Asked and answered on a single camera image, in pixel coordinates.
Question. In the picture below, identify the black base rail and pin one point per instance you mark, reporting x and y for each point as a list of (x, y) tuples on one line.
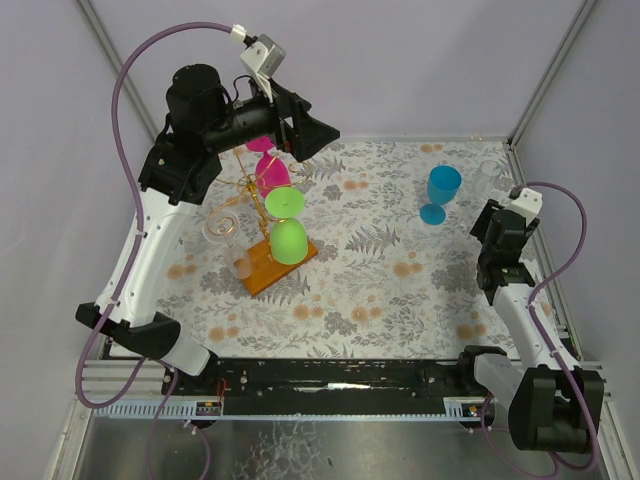
[(336, 388)]

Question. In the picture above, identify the clear wine glass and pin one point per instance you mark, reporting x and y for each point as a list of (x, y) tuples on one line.
[(222, 227), (485, 177), (301, 176)]

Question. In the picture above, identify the floral table mat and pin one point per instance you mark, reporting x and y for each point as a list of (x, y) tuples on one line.
[(383, 285)]

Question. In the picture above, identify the white slotted cable duct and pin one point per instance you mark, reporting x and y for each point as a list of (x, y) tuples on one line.
[(174, 409)]

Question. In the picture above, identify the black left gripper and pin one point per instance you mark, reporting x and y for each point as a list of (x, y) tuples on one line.
[(288, 122)]

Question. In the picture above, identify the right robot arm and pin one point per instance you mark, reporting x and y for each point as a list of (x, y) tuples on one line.
[(553, 403)]

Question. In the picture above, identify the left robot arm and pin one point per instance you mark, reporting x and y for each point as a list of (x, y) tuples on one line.
[(184, 161)]

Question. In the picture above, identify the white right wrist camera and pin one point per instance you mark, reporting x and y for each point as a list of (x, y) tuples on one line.
[(525, 202)]

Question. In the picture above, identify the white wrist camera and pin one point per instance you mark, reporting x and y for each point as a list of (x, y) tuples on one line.
[(525, 202), (261, 58)]

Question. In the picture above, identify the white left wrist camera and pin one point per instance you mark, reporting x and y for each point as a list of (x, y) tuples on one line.
[(261, 58)]

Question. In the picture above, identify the pink wine glass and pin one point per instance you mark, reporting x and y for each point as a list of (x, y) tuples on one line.
[(270, 171)]

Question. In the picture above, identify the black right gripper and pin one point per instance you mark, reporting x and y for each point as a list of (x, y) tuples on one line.
[(486, 220)]

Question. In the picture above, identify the gold wire glass rack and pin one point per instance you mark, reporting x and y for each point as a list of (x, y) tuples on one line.
[(266, 271)]

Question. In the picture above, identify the green wine glass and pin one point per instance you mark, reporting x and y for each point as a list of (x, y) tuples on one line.
[(288, 238)]

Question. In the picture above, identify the blue wine glass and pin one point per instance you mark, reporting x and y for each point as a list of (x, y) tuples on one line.
[(443, 184)]

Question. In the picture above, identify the clear wine glass front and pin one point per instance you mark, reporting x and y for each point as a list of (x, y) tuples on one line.
[(222, 227)]

